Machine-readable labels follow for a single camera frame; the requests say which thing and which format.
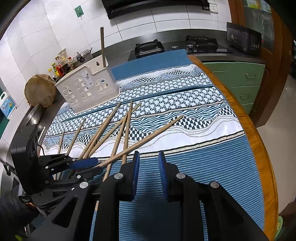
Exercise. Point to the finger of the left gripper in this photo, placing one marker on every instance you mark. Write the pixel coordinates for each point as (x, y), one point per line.
(83, 164)

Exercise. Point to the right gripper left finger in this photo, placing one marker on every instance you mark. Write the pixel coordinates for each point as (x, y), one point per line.
(122, 186)

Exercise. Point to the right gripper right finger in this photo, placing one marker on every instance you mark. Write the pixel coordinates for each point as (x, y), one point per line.
(178, 186)

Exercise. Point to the wooden chopstick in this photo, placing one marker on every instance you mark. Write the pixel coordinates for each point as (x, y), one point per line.
(75, 136)
(127, 129)
(114, 150)
(98, 132)
(59, 150)
(94, 147)
(139, 144)
(102, 46)

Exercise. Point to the left hand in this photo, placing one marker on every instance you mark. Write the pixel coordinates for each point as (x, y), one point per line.
(31, 204)

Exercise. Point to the wooden chopstick on cloth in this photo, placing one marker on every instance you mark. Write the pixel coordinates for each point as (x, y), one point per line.
(127, 129)
(94, 147)
(75, 136)
(59, 150)
(98, 132)
(114, 150)

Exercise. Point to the steel basin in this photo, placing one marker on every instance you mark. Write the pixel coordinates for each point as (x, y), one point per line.
(33, 117)

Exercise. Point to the white plastic utensil holder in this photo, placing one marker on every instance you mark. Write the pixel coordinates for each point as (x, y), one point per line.
(89, 85)

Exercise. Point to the white detergent jug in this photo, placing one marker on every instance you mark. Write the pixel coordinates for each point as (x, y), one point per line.
(7, 105)

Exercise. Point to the blue patterned table cloth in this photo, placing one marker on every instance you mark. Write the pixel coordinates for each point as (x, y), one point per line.
(207, 144)

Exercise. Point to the round wooden cutting board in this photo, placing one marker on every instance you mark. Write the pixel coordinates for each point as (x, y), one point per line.
(40, 89)

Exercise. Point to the red cap sauce bottle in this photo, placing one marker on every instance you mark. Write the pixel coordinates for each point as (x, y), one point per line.
(60, 70)

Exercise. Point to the steel pot with lid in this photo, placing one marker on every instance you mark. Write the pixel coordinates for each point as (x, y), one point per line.
(84, 56)

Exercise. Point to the green cabinet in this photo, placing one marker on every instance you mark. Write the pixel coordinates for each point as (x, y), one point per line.
(243, 79)

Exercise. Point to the black gas stove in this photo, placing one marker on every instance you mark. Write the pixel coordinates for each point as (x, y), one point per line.
(192, 45)

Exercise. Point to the black range hood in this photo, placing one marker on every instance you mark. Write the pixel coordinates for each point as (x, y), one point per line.
(115, 8)

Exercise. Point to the black appliance box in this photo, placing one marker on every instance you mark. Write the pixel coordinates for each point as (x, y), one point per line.
(244, 39)

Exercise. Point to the green wall sticker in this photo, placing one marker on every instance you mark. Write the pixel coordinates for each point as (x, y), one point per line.
(79, 12)

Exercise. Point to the wooden door frame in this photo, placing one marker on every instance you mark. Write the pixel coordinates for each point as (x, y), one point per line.
(275, 53)

